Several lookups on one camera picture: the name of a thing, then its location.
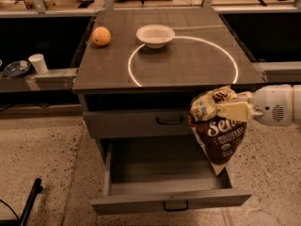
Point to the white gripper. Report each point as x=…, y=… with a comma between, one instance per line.
x=272, y=104

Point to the grey top drawer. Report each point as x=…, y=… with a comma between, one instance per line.
x=137, y=123

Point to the brown chip bag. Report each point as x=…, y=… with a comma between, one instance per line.
x=218, y=137

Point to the dark round plate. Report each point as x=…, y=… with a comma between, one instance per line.
x=17, y=69

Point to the white paper cup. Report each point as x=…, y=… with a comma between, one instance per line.
x=38, y=62

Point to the grey drawer cabinet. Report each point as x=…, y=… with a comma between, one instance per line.
x=128, y=75

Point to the black bar on floor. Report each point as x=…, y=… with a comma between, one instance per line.
x=23, y=218

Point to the white bowl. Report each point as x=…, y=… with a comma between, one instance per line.
x=155, y=36

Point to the grey side shelf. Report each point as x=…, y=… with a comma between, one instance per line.
x=57, y=79

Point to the grey open middle drawer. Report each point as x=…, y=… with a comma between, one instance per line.
x=162, y=174

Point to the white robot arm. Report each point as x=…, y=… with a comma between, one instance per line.
x=296, y=105

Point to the orange fruit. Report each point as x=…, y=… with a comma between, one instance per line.
x=101, y=36

